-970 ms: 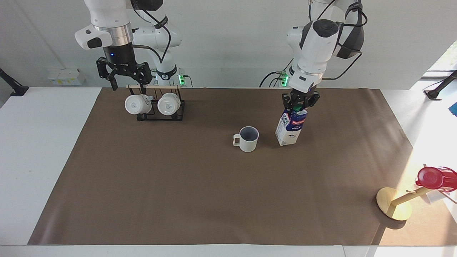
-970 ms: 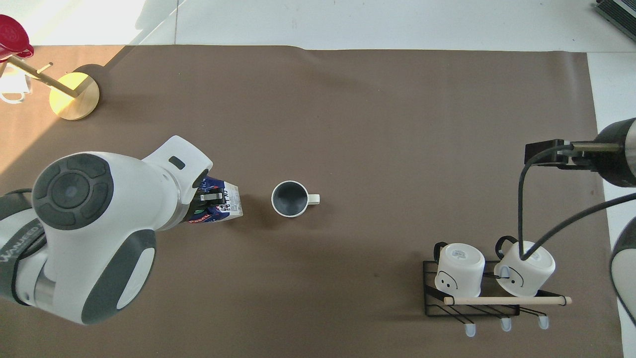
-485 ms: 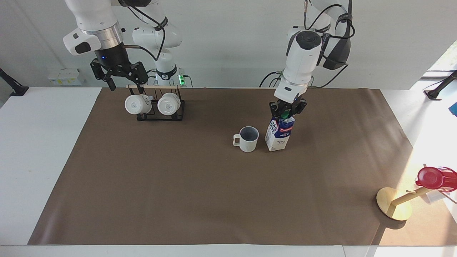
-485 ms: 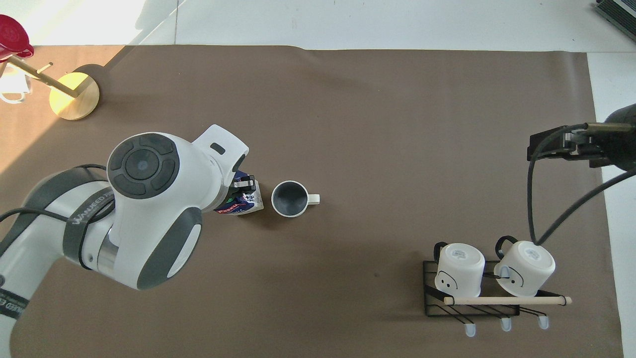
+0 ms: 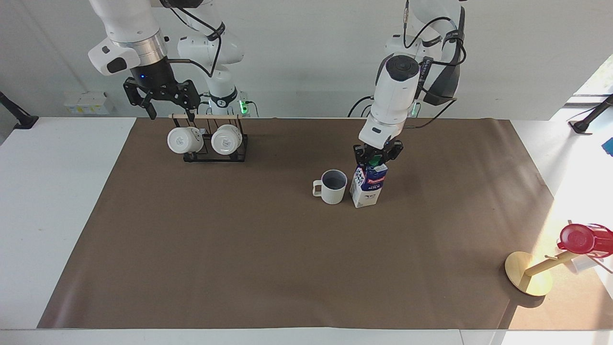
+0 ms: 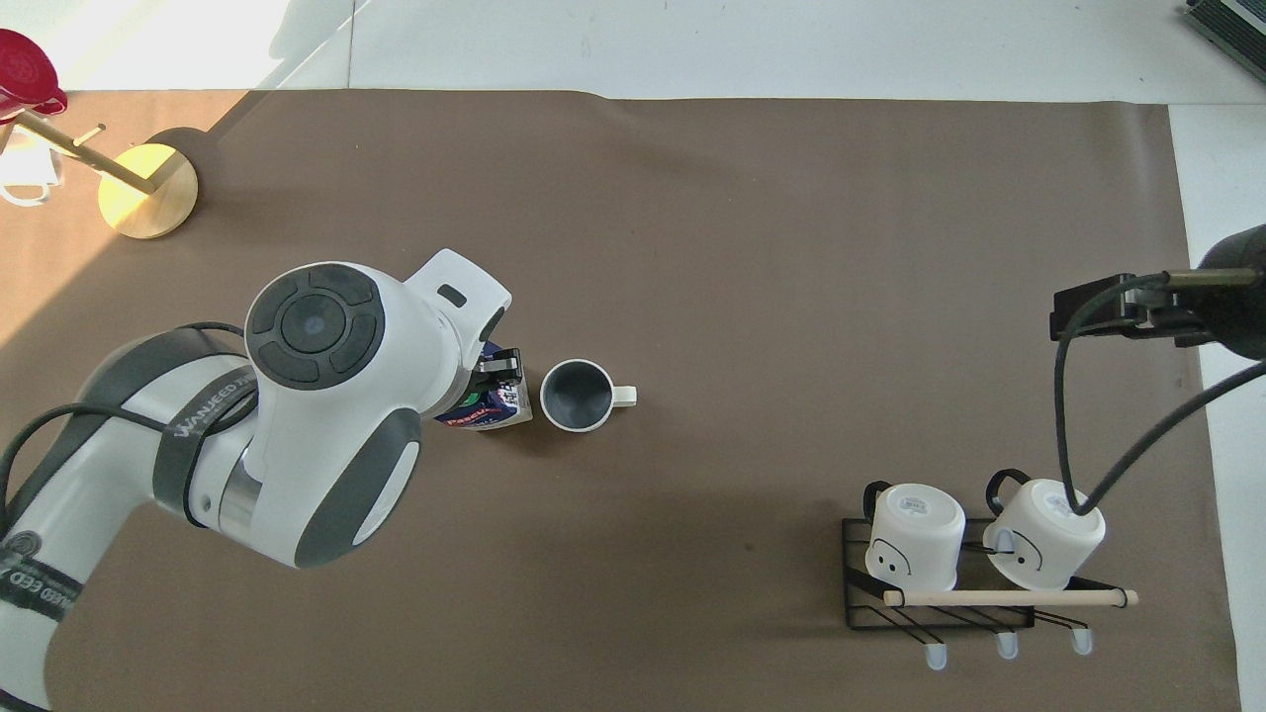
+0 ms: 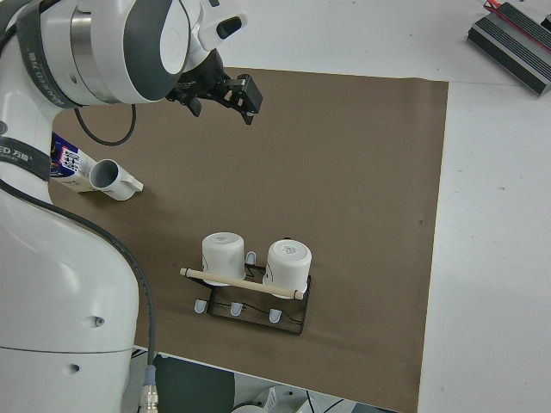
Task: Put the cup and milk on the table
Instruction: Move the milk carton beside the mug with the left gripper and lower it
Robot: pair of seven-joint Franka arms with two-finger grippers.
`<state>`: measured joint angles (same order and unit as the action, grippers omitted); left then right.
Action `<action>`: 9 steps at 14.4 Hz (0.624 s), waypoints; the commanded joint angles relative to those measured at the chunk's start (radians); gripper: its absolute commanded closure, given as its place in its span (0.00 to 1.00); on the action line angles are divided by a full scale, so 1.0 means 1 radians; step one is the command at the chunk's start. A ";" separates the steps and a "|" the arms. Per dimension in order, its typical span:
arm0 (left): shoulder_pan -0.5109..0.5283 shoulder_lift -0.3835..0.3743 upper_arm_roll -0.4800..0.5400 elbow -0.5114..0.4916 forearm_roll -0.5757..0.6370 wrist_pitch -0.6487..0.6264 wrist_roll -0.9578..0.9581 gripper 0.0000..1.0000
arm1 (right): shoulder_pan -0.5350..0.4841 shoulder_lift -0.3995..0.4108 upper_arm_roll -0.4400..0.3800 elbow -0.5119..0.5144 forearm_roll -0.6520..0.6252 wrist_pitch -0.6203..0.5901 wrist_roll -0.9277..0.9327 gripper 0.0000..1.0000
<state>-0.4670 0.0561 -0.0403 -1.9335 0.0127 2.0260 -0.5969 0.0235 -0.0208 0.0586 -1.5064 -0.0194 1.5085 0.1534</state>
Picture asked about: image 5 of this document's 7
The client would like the black stand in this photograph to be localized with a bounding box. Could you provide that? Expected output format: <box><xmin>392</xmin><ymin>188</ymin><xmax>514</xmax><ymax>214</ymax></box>
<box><xmin>0</xmin><ymin>91</ymin><xmax>39</xmax><ymax>130</ymax></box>
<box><xmin>568</xmin><ymin>93</ymin><xmax>613</xmax><ymax>134</ymax></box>

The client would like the white mug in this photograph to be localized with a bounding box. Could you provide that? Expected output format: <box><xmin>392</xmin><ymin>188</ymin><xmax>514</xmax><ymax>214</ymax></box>
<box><xmin>211</xmin><ymin>124</ymin><xmax>243</xmax><ymax>156</ymax></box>
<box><xmin>167</xmin><ymin>126</ymin><xmax>204</xmax><ymax>155</ymax></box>

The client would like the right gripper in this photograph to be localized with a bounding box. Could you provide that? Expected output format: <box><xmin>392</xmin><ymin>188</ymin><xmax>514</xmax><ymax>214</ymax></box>
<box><xmin>123</xmin><ymin>56</ymin><xmax>200</xmax><ymax>122</ymax></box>

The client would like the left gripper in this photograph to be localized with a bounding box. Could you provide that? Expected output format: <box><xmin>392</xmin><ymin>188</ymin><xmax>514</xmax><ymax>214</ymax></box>
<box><xmin>353</xmin><ymin>140</ymin><xmax>404</xmax><ymax>168</ymax></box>

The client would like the black cable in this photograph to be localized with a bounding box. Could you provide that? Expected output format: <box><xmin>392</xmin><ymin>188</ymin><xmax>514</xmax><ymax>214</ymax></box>
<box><xmin>405</xmin><ymin>97</ymin><xmax>457</xmax><ymax>131</ymax></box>
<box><xmin>347</xmin><ymin>95</ymin><xmax>375</xmax><ymax>118</ymax></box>
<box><xmin>402</xmin><ymin>0</ymin><xmax>468</xmax><ymax>68</ymax></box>
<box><xmin>160</xmin><ymin>0</ymin><xmax>227</xmax><ymax>79</ymax></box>

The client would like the wooden stand with round base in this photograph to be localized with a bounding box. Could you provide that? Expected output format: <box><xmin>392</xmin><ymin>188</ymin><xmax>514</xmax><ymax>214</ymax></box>
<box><xmin>504</xmin><ymin>251</ymin><xmax>583</xmax><ymax>297</ymax></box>

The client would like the red mug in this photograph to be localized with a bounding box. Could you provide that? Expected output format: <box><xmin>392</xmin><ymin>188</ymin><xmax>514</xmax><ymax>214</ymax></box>
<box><xmin>557</xmin><ymin>223</ymin><xmax>613</xmax><ymax>256</ymax></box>

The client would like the white and blue milk carton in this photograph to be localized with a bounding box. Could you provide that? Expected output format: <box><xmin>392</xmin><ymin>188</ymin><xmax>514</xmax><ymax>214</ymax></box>
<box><xmin>349</xmin><ymin>158</ymin><xmax>388</xmax><ymax>208</ymax></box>

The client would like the white ribbed cup with handle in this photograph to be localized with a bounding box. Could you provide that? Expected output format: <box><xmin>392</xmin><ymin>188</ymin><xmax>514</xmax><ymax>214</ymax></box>
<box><xmin>312</xmin><ymin>169</ymin><xmax>348</xmax><ymax>205</ymax></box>

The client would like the black wire mug rack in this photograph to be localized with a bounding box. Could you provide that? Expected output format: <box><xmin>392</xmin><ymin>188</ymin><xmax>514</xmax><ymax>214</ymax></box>
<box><xmin>169</xmin><ymin>113</ymin><xmax>250</xmax><ymax>164</ymax></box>

